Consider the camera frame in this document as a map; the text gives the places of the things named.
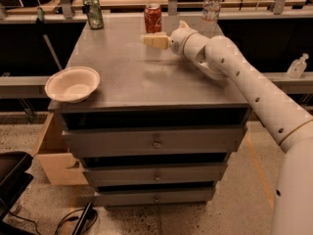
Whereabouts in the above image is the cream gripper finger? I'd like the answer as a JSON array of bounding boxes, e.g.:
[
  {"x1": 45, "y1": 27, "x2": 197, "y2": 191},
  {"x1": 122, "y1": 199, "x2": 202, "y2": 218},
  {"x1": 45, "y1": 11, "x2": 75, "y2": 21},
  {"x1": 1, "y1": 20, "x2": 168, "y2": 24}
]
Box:
[
  {"x1": 143, "y1": 36, "x2": 169, "y2": 49},
  {"x1": 141, "y1": 31, "x2": 168, "y2": 38}
]

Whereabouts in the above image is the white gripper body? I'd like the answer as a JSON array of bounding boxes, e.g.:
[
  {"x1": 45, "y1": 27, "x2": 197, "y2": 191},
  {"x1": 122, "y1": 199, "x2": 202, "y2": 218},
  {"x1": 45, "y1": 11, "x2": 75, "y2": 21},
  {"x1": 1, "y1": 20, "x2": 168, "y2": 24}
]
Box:
[{"x1": 170, "y1": 21, "x2": 197, "y2": 56}]

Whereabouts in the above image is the red coke can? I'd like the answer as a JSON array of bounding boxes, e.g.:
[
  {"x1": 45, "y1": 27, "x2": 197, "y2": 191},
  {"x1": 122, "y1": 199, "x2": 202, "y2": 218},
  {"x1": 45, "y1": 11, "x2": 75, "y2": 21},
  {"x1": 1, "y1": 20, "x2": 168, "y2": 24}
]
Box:
[{"x1": 144, "y1": 3, "x2": 161, "y2": 33}]

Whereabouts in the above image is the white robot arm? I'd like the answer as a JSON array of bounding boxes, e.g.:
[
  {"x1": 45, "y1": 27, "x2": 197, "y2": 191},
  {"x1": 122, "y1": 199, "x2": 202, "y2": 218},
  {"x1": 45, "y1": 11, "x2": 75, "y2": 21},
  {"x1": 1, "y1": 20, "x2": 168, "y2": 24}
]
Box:
[{"x1": 141, "y1": 21, "x2": 313, "y2": 235}]

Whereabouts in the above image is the green soda can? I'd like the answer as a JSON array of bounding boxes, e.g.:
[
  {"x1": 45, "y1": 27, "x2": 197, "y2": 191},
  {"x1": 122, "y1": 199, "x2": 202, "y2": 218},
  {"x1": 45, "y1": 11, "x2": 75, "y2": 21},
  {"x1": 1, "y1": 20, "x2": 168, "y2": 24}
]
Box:
[{"x1": 83, "y1": 0, "x2": 104, "y2": 29}]

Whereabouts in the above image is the white paper bowl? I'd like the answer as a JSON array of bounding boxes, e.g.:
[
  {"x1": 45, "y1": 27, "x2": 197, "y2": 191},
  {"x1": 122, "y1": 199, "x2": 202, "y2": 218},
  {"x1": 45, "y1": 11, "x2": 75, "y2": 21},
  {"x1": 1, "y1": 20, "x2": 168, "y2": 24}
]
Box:
[{"x1": 45, "y1": 67, "x2": 100, "y2": 103}]

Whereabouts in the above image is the clear plastic water bottle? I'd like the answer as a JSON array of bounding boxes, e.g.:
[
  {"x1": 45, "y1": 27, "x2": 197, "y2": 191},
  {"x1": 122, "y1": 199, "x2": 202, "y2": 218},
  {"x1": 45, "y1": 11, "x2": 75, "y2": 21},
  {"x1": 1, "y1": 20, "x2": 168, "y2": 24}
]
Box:
[{"x1": 201, "y1": 0, "x2": 222, "y2": 37}]

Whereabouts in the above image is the grey drawer cabinet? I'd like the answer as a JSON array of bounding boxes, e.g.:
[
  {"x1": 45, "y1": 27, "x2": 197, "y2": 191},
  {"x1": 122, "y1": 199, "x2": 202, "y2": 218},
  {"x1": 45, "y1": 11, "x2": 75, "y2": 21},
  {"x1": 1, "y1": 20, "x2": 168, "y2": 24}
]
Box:
[{"x1": 49, "y1": 16, "x2": 250, "y2": 196}]

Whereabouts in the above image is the top grey drawer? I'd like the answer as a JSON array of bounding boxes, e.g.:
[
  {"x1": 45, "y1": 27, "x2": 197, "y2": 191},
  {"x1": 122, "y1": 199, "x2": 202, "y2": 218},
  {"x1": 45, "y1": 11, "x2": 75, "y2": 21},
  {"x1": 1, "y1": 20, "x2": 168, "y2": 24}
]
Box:
[{"x1": 63, "y1": 125, "x2": 246, "y2": 158}]

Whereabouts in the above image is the grey drawer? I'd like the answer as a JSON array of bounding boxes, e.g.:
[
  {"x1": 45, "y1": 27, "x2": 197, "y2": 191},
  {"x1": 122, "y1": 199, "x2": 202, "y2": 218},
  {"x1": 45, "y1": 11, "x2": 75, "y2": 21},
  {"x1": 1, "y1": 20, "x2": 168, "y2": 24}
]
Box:
[
  {"x1": 63, "y1": 125, "x2": 246, "y2": 158},
  {"x1": 83, "y1": 164, "x2": 227, "y2": 187},
  {"x1": 93, "y1": 187, "x2": 215, "y2": 207}
]

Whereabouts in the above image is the hand sanitizer bottle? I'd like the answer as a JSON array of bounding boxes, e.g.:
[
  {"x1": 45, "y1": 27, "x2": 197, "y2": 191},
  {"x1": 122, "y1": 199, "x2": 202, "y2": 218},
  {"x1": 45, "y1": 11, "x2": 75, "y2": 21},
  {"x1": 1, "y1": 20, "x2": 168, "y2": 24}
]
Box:
[{"x1": 287, "y1": 53, "x2": 309, "y2": 78}]

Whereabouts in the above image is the middle grey drawer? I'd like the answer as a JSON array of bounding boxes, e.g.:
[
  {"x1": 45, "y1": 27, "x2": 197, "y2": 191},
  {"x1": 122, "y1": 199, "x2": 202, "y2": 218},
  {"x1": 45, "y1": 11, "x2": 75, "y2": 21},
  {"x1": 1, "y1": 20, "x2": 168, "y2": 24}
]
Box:
[{"x1": 83, "y1": 164, "x2": 227, "y2": 187}]

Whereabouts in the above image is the bottom grey drawer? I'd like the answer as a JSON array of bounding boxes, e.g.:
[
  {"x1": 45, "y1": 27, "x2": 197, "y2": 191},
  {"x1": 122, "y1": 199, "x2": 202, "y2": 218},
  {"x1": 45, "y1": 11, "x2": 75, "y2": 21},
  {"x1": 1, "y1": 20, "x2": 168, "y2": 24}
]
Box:
[{"x1": 93, "y1": 187, "x2": 215, "y2": 207}]

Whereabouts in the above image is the light wooden box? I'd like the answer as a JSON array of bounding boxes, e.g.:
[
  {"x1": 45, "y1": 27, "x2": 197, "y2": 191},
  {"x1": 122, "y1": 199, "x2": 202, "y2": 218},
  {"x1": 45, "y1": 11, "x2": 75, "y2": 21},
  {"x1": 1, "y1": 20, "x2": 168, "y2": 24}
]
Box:
[{"x1": 31, "y1": 113, "x2": 87, "y2": 185}]

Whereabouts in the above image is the black flat floor device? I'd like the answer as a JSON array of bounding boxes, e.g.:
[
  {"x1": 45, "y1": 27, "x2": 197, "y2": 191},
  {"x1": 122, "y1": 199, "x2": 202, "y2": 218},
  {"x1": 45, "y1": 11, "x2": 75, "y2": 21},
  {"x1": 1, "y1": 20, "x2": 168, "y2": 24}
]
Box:
[{"x1": 71, "y1": 203, "x2": 95, "y2": 235}]

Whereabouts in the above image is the black bin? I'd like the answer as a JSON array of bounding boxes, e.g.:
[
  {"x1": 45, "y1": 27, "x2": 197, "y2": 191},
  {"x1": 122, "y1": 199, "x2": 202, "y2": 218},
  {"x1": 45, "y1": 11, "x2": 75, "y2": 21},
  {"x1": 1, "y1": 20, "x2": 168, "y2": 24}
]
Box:
[{"x1": 0, "y1": 151, "x2": 33, "y2": 235}]

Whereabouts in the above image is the black floor cable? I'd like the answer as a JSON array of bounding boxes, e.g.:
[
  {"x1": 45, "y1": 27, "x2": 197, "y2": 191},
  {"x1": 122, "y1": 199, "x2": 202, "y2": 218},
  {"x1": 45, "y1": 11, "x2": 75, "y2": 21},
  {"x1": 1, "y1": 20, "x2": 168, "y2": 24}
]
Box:
[{"x1": 6, "y1": 207, "x2": 99, "y2": 235}]

